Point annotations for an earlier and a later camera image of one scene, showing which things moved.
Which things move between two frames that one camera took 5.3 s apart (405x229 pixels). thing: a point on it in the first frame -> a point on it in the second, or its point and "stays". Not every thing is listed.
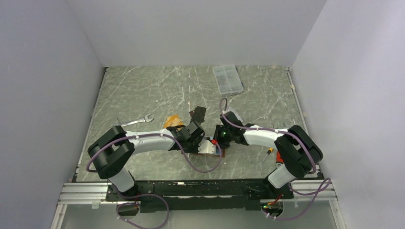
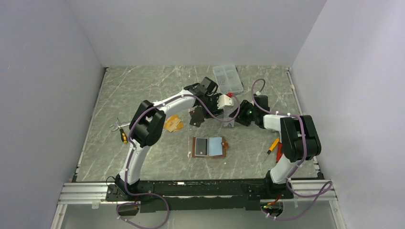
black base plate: x=200 y=196 stays
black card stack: x=198 y=114 stays
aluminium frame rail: x=90 y=193 stays
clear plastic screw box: x=228 y=78 stays
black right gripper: x=218 y=128 -> x=243 y=107
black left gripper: x=195 y=150 -> x=215 y=111
